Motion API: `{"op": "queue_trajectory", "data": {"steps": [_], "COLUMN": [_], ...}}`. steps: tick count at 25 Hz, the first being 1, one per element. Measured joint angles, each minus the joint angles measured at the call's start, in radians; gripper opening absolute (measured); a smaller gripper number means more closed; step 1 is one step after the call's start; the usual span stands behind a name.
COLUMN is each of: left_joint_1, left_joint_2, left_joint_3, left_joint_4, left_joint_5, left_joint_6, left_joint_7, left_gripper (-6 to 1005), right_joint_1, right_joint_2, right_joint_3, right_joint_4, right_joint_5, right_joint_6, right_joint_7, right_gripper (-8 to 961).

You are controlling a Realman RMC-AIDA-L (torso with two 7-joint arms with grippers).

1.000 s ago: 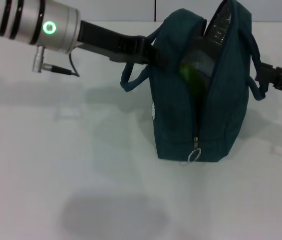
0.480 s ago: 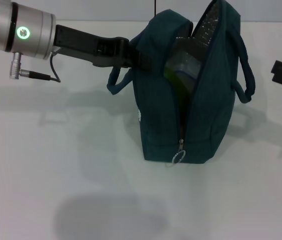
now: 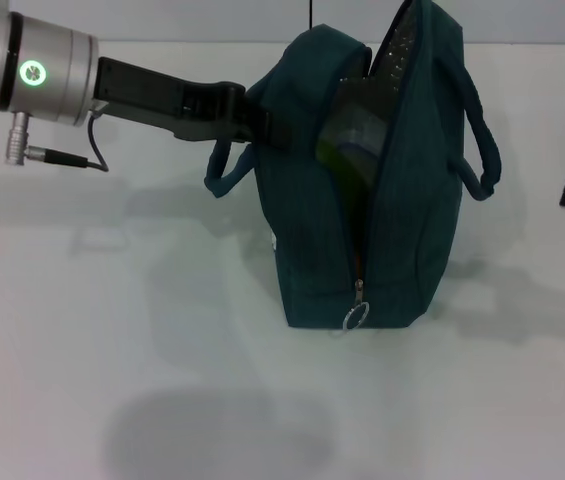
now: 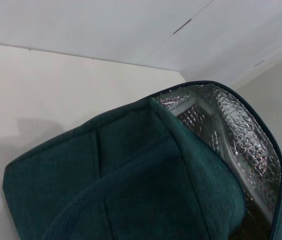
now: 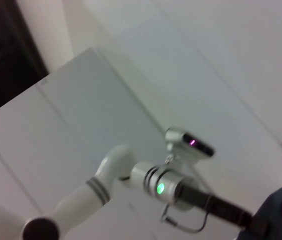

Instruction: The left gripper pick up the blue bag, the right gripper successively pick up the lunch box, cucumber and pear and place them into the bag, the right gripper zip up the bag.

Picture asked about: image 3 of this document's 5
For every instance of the dark teal lunch bag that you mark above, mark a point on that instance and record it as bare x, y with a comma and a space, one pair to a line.
412, 225

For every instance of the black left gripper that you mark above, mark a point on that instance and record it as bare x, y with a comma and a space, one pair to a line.
172, 105

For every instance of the clear blue-rimmed food container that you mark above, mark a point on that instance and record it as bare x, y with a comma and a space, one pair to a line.
362, 130

